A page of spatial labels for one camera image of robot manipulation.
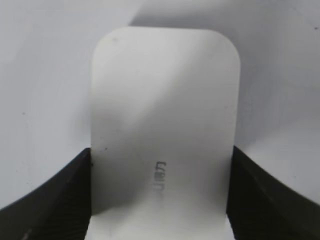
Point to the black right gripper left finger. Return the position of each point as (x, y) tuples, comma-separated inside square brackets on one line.
[(59, 209)]

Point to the white whiteboard eraser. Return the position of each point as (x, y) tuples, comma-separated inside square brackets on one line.
[(163, 122)]

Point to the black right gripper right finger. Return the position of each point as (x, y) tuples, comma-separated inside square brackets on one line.
[(260, 207)]

